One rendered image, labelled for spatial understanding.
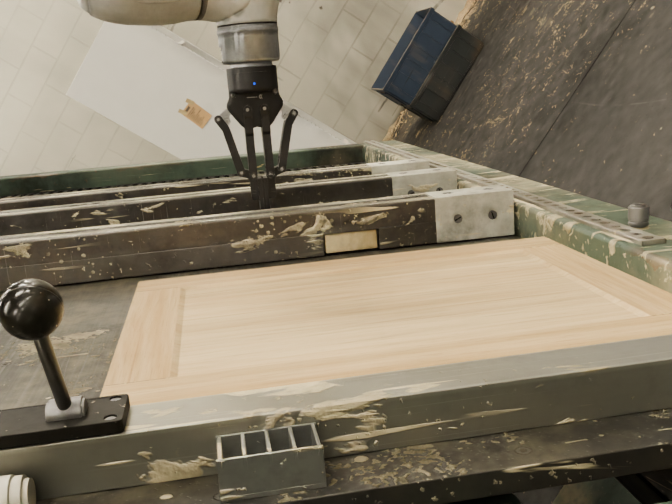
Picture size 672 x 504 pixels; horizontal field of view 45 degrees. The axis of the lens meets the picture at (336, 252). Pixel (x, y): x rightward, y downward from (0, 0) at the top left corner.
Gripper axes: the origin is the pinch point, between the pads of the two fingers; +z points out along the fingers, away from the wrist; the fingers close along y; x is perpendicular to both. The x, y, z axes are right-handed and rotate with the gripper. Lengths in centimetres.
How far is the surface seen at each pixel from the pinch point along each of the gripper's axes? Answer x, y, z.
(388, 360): 59, -6, 7
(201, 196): -21.4, 9.9, 1.5
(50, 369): 72, 19, -1
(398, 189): -21.1, -26.3, 3.8
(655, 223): 31, -47, 3
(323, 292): 33.0, -4.0, 6.8
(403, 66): -386, -119, -19
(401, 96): -387, -117, 0
